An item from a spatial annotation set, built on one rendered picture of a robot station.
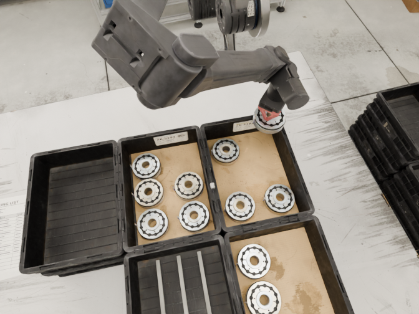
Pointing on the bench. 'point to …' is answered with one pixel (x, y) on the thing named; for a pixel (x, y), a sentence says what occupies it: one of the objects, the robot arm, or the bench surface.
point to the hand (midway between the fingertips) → (269, 113)
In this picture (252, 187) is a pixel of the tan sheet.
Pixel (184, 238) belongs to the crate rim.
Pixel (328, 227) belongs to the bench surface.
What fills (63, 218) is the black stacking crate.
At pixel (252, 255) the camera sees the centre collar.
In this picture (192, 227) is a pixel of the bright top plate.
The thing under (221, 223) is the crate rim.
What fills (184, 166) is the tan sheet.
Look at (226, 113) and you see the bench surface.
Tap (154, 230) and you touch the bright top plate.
